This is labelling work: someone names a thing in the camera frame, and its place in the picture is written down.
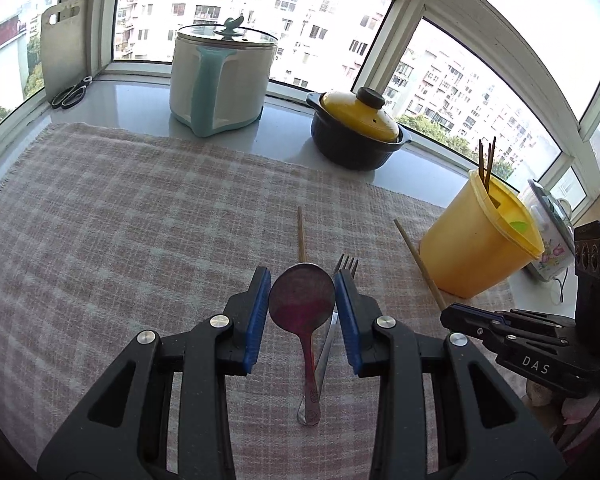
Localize white cooking pot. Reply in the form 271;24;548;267
169;35;279;139

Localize yellow casserole lid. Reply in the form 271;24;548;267
320;86;401;143

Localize white cutting board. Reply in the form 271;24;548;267
40;0;88;103

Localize glass pot lid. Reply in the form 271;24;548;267
176;16;279;50

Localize dark blue casserole pot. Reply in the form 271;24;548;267
306;91;413;171

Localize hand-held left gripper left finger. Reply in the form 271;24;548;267
36;266;272;480

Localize yellow utensil holder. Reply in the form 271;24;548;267
419;169;546;300

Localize metal spoon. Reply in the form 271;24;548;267
268;262;337;426

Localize black kitchen scissors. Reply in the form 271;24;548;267
50;76;94;110

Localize metal fork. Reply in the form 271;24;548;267
310;254;360;411

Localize white floral rice cooker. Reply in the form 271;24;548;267
522;178;576;281

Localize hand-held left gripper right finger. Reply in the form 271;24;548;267
334;269;566;480

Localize pink checked table cloth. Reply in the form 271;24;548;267
0;122;531;480

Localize white framed bay window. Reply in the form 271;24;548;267
0;0;600;221

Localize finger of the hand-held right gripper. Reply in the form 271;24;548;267
452;303;577;333
440;307;523;361

